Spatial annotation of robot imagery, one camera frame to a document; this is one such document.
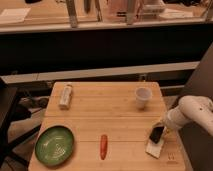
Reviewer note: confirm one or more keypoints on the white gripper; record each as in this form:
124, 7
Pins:
170, 121

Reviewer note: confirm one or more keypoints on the black eraser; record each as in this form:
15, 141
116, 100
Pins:
156, 134

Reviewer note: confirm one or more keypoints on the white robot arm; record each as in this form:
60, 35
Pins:
198, 109

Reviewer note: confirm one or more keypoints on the white sponge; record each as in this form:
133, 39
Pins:
154, 149

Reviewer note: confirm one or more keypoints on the white plastic cup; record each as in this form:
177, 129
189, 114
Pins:
142, 95

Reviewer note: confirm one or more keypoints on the green plate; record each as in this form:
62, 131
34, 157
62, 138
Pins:
54, 146

